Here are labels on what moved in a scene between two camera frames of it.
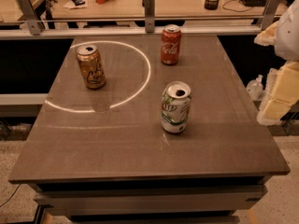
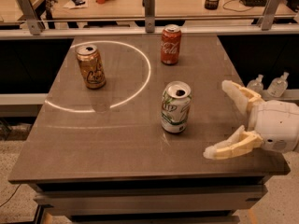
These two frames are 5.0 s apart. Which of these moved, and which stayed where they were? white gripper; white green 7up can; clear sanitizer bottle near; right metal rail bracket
Moved: white gripper
Stayed: right metal rail bracket; clear sanitizer bottle near; white green 7up can
